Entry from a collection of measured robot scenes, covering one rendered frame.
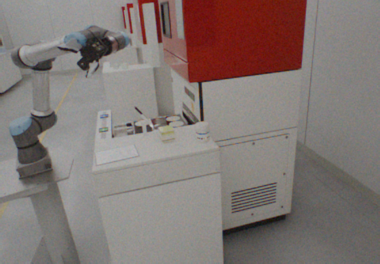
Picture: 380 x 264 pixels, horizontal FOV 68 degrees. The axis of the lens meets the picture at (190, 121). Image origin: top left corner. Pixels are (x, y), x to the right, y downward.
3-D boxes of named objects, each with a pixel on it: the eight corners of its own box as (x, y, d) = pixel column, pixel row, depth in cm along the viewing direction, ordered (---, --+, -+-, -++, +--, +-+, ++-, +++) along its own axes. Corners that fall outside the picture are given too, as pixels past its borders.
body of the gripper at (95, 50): (85, 38, 106) (104, 32, 116) (75, 52, 111) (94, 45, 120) (100, 53, 107) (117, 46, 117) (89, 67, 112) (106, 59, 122)
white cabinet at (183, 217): (186, 195, 264) (179, 114, 234) (224, 284, 177) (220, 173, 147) (117, 210, 250) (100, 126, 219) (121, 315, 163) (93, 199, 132)
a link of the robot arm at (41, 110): (24, 131, 164) (16, 41, 136) (43, 120, 177) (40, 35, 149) (41, 139, 162) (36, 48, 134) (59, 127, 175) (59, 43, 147)
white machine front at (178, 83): (176, 106, 252) (172, 61, 237) (205, 143, 178) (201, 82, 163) (173, 106, 251) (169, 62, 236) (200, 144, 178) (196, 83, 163)
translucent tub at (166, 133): (172, 136, 158) (170, 124, 156) (176, 140, 151) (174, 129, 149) (159, 138, 156) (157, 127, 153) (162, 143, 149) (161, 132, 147)
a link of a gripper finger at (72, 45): (61, 32, 101) (85, 39, 108) (54, 43, 104) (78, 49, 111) (62, 38, 100) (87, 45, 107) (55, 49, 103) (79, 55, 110)
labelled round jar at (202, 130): (207, 136, 154) (206, 120, 151) (211, 141, 148) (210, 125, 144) (195, 138, 153) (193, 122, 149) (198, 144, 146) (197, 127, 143)
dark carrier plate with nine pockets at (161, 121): (179, 115, 209) (179, 114, 209) (192, 132, 178) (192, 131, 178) (133, 122, 201) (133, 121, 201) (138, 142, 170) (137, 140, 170)
